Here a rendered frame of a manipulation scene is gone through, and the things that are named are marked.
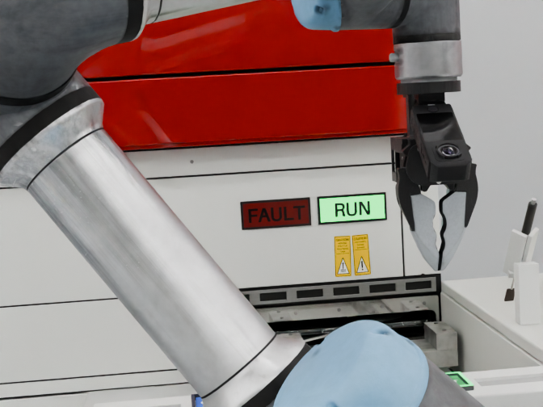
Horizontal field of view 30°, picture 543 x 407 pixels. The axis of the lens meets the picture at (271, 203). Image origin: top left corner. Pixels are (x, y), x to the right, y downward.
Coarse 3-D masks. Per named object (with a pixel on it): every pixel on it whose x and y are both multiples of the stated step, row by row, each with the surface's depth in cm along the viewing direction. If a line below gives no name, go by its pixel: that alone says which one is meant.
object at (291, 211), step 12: (252, 204) 170; (264, 204) 170; (276, 204) 170; (288, 204) 170; (300, 204) 170; (252, 216) 170; (264, 216) 170; (276, 216) 170; (288, 216) 170; (300, 216) 171
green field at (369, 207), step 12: (324, 204) 171; (336, 204) 171; (348, 204) 171; (360, 204) 172; (372, 204) 172; (384, 204) 172; (324, 216) 171; (336, 216) 171; (348, 216) 172; (360, 216) 172; (372, 216) 172; (384, 216) 172
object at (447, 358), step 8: (416, 344) 166; (424, 344) 166; (424, 352) 161; (432, 352) 161; (440, 352) 161; (448, 352) 161; (456, 352) 162; (432, 360) 161; (440, 360) 161; (448, 360) 162; (456, 360) 162
